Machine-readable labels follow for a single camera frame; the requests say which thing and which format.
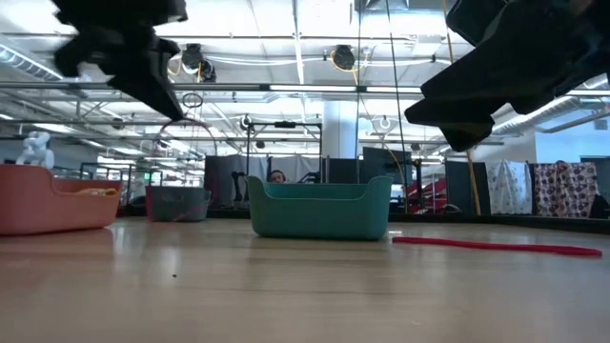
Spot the teal plastic basket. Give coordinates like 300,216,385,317
244,174,395,242

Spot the black frame stand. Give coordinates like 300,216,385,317
244,120,324,185

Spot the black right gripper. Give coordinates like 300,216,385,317
403,0,610,154

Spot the dark divider panel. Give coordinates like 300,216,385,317
445,159,487,215

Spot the blue plastic basket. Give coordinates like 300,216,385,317
144,184,213,224

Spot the white robot figure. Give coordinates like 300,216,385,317
15,131,56,171

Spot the dark dotted curtain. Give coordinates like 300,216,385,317
532,160,600,219

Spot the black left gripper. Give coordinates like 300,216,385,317
51,0,190,122

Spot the orange plastic basket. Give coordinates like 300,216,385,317
0,163,124,237

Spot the white patterned curtain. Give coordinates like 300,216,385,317
484,159,534,215

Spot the yellow cable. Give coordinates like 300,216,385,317
441,0,483,216

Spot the grey divider panel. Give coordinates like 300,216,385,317
204,154,249,211

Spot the red machine frame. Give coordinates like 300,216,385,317
408,177,448,214

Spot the white column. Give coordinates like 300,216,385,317
322,99,363,161

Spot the black monitor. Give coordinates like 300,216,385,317
361,146,414,185

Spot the black ceiling cable reel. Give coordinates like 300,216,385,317
179,42,218,83
331,44,357,71

